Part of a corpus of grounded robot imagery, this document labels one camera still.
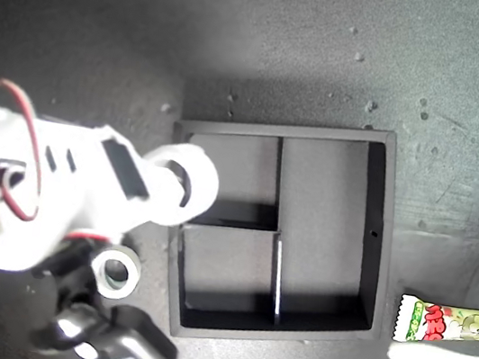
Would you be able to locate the printed wrapper snack bar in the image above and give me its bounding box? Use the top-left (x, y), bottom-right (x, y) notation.
top-left (391, 292), bottom-right (479, 355)

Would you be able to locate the red servo wire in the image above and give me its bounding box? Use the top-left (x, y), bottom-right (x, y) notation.
top-left (0, 77), bottom-right (60, 224)

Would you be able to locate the small white tape roll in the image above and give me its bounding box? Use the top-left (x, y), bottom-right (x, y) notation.
top-left (86, 241), bottom-right (146, 304)

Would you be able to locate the large white tape roll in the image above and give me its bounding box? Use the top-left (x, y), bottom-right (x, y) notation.
top-left (135, 136), bottom-right (226, 233)

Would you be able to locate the black compartment tray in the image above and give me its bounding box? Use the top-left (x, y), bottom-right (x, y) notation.
top-left (140, 96), bottom-right (413, 359)

